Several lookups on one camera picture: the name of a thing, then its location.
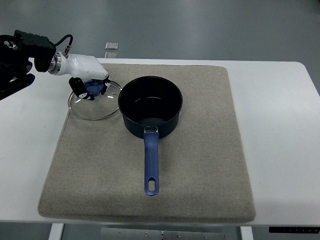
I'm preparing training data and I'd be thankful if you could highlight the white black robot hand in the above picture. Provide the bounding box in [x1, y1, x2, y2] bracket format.
[48, 52, 111, 101]

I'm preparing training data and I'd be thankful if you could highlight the glass pot lid blue knob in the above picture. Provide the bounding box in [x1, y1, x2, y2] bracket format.
[68, 80, 122, 121]

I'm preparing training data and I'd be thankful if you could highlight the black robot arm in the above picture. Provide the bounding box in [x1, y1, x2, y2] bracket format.
[0, 30, 73, 100]

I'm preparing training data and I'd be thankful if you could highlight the lower metal floor plate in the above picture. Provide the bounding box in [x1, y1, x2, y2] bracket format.
[104, 51, 118, 59]

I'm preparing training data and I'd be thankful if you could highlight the metal floor plate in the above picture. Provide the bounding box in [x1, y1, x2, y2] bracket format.
[104, 51, 118, 59]
[104, 42, 119, 50]

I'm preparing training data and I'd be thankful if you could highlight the upper metal floor plate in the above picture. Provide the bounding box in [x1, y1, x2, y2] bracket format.
[104, 42, 119, 50]

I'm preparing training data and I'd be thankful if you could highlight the beige fabric mat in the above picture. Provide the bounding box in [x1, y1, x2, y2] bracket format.
[38, 63, 256, 223]

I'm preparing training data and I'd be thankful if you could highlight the white table leg left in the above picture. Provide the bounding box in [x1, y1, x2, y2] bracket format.
[48, 223, 65, 240]

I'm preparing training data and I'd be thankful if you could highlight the white table leg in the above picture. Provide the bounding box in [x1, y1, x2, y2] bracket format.
[240, 226, 254, 240]
[48, 223, 65, 240]

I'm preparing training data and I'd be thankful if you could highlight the white table leg right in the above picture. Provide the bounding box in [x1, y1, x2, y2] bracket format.
[240, 226, 254, 240]

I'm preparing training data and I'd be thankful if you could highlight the black desk control panel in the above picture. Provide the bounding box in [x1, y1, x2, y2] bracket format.
[268, 226, 320, 234]

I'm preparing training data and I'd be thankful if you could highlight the dark saucepan blue handle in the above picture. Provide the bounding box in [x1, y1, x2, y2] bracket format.
[118, 76, 183, 196]

